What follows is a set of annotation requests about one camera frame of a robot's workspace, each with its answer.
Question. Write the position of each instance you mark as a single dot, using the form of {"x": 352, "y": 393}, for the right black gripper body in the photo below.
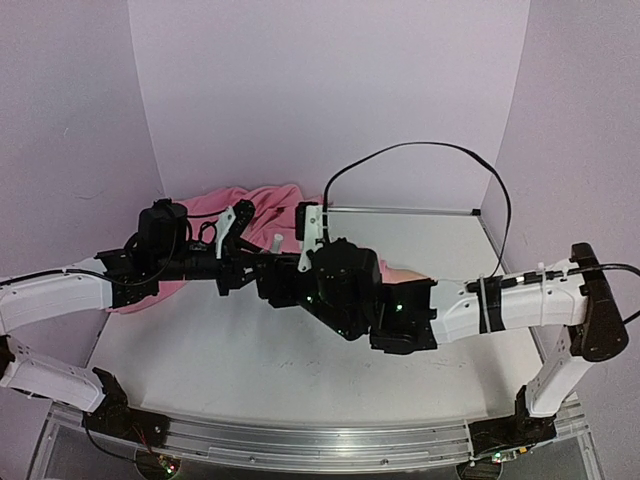
{"x": 304, "y": 275}

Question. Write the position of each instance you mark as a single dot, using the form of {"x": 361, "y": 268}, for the mannequin hand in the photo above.
{"x": 396, "y": 276}

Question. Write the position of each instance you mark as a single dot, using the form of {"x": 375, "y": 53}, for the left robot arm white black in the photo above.
{"x": 43, "y": 295}

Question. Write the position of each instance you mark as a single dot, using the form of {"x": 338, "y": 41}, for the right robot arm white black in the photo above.
{"x": 573, "y": 295}

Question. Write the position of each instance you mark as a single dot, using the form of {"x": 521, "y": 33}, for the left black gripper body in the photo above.
{"x": 175, "y": 265}

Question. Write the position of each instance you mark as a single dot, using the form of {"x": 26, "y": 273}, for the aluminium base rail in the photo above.
{"x": 324, "y": 449}

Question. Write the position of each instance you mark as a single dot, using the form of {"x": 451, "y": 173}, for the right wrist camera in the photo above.
{"x": 309, "y": 232}

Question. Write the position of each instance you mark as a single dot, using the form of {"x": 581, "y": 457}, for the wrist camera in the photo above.
{"x": 230, "y": 226}
{"x": 309, "y": 232}

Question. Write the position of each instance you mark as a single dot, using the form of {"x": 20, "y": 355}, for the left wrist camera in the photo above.
{"x": 230, "y": 226}

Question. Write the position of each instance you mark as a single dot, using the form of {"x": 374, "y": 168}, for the white nail polish cap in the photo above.
{"x": 276, "y": 243}

